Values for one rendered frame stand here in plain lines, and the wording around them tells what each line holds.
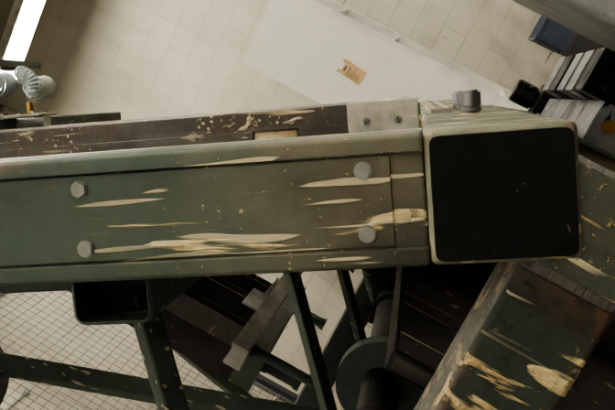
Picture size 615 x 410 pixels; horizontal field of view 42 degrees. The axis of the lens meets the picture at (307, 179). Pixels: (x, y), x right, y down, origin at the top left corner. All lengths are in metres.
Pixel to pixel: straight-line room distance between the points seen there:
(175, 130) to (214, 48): 5.40
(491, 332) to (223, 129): 0.87
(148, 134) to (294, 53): 3.80
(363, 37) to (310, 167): 4.52
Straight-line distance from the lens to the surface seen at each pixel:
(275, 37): 5.27
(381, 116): 1.41
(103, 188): 0.70
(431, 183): 0.64
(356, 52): 5.17
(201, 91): 6.94
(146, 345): 0.83
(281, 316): 2.56
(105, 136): 1.52
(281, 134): 1.43
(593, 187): 0.66
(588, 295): 0.68
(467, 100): 1.00
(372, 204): 0.65
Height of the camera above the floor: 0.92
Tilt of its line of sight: 4 degrees up
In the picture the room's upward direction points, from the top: 62 degrees counter-clockwise
